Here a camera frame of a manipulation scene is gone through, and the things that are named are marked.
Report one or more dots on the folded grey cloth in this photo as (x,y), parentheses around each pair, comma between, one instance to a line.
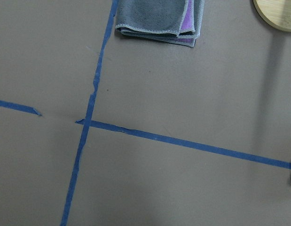
(172,21)

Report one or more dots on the wooden mug tree stand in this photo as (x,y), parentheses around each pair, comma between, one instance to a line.
(276,13)

